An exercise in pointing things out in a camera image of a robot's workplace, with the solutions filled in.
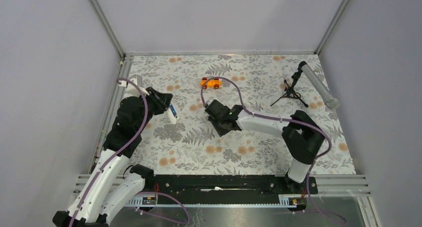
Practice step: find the grey slotted cable duct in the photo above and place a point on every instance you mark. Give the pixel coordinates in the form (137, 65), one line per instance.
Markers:
(270, 201)

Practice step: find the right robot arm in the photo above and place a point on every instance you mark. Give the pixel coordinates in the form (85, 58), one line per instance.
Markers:
(301, 135)

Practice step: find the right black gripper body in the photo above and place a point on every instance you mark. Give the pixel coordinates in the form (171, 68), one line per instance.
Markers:
(217, 123)

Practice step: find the orange toy car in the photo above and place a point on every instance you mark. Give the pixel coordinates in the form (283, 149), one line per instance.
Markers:
(215, 83)

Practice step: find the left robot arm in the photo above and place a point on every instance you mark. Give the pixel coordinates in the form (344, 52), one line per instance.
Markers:
(96, 206)

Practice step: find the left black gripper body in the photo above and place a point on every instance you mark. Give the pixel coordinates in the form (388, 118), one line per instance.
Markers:
(152, 103)

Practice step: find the white remote control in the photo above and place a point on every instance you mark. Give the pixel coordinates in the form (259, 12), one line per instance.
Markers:
(172, 119)

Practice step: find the floral table mat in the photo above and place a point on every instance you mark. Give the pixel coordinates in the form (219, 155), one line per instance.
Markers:
(192, 146)

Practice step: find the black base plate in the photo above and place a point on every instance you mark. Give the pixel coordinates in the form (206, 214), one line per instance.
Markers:
(173, 186)

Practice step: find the black tripod mic stand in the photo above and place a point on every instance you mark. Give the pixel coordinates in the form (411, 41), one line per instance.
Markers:
(290, 92)

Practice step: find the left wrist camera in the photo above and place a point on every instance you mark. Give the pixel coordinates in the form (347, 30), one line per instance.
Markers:
(132, 87)

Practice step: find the aluminium frame rails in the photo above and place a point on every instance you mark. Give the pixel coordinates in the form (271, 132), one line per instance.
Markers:
(370, 215)

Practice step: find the silver microphone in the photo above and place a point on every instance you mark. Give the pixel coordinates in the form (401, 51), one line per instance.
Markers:
(328, 99)

